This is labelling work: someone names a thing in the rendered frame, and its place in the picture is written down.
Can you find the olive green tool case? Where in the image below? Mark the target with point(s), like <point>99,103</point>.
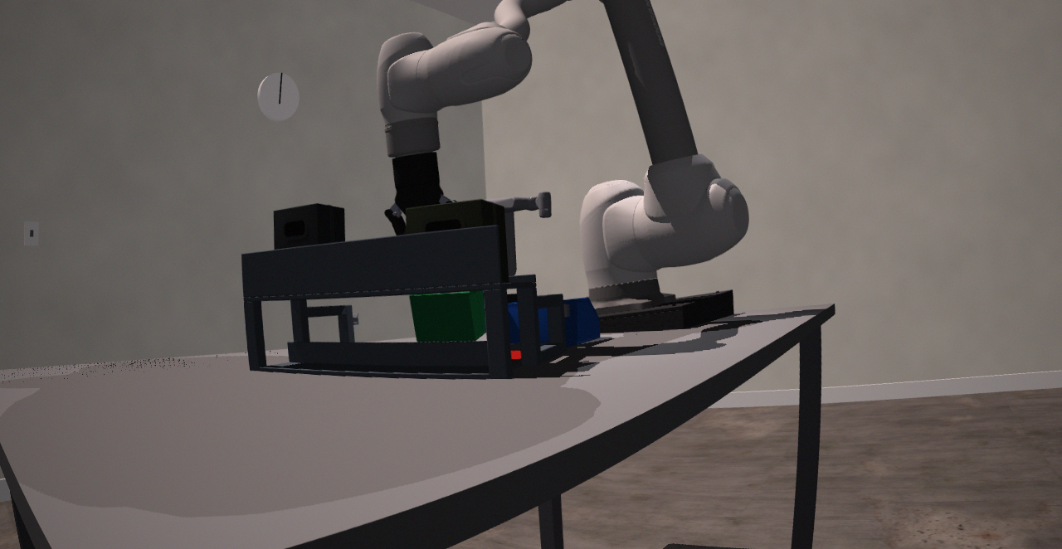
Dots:
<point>457,215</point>

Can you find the blue bin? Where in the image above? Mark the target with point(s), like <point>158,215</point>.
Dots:
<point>582,326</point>

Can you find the green bin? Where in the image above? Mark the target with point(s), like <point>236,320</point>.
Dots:
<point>447,317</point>

